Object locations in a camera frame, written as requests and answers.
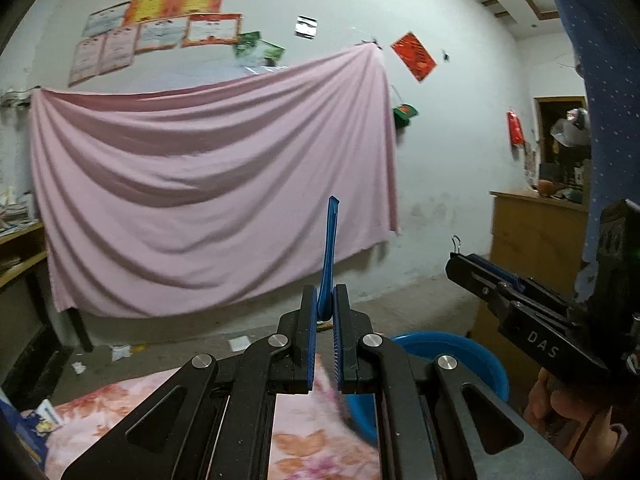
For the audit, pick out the blue dotted cloth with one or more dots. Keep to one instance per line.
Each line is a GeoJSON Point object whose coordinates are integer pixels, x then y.
{"type": "Point", "coordinates": [585, 60]}

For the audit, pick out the green hanging ornament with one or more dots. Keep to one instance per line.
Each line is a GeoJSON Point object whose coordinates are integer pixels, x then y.
{"type": "Point", "coordinates": [404, 114]}

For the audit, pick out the pink hanging cloth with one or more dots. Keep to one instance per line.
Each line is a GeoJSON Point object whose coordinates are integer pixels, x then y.
{"type": "Point", "coordinates": [200, 185]}

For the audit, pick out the row of wall certificates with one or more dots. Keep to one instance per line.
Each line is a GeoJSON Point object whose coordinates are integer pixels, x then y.
{"type": "Point", "coordinates": [160, 25]}

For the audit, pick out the black metal table leg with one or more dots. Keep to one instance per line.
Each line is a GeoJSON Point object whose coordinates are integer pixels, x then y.
{"type": "Point", "coordinates": [80, 330]}

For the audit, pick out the wooden cabinet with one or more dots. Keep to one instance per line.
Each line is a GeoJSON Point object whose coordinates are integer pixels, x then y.
{"type": "Point", "coordinates": [535, 240]}

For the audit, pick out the stack of books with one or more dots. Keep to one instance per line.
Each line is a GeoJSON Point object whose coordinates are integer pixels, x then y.
{"type": "Point", "coordinates": [15, 210]}

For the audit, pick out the white black wall card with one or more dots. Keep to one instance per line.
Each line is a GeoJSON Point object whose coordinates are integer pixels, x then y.
{"type": "Point", "coordinates": [305, 26]}

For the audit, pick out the blue cardboard box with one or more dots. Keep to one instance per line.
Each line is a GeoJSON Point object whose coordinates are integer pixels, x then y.
{"type": "Point", "coordinates": [15, 425]}

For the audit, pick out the white paper scrap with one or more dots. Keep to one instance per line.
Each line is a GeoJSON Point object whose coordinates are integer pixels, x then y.
{"type": "Point", "coordinates": [121, 351]}
{"type": "Point", "coordinates": [79, 367]}

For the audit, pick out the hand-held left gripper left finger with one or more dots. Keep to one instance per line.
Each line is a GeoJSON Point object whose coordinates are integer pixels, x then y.
{"type": "Point", "coordinates": [311, 355]}

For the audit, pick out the red hanging packet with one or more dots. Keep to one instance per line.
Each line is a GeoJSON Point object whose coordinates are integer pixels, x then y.
{"type": "Point", "coordinates": [515, 127]}

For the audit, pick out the white plastic bag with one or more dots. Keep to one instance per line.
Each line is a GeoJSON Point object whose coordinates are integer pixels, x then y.
{"type": "Point", "coordinates": [570, 130]}

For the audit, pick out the blue plastic basin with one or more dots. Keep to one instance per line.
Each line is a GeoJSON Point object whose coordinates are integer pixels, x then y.
{"type": "Point", "coordinates": [450, 355]}

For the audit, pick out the orange round object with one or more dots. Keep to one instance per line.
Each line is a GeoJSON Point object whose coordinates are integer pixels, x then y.
{"type": "Point", "coordinates": [546, 187]}

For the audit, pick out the red wall poster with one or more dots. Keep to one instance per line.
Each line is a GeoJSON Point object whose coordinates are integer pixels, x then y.
{"type": "Point", "coordinates": [414, 55]}

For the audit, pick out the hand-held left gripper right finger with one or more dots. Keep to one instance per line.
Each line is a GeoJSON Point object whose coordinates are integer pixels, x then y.
{"type": "Point", "coordinates": [337, 360]}

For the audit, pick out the person's right hand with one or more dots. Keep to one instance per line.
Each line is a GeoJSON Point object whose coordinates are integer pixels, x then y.
{"type": "Point", "coordinates": [555, 405]}

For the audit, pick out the green paper ornament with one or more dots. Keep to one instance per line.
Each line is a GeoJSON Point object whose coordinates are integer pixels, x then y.
{"type": "Point", "coordinates": [260, 50]}

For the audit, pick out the wooden shelf desk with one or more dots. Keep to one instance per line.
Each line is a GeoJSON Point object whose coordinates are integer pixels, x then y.
{"type": "Point", "coordinates": [22, 235]}

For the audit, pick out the white blue printed packet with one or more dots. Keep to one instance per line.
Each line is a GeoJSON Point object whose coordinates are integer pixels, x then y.
{"type": "Point", "coordinates": [47, 412]}

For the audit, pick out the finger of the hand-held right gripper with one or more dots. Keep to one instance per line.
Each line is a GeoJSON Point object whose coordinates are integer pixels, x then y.
{"type": "Point", "coordinates": [492, 266]}
{"type": "Point", "coordinates": [470, 277]}

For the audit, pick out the floral blanket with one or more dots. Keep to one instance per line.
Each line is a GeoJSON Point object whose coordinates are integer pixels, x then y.
{"type": "Point", "coordinates": [325, 435]}

